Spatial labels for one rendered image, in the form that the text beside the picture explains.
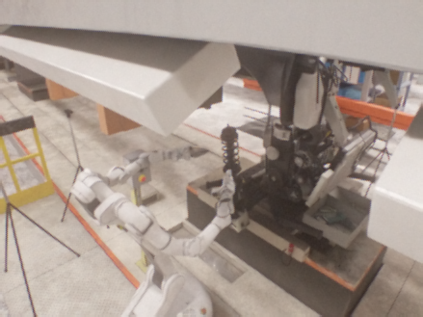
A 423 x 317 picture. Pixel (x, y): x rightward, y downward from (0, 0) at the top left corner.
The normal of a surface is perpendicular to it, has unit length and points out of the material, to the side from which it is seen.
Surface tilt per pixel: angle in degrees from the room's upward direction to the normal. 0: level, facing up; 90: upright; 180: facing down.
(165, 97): 90
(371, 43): 90
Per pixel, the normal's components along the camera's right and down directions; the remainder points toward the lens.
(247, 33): -0.72, 0.33
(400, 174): -0.32, -0.64
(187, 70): 0.69, 0.34
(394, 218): -0.65, 0.69
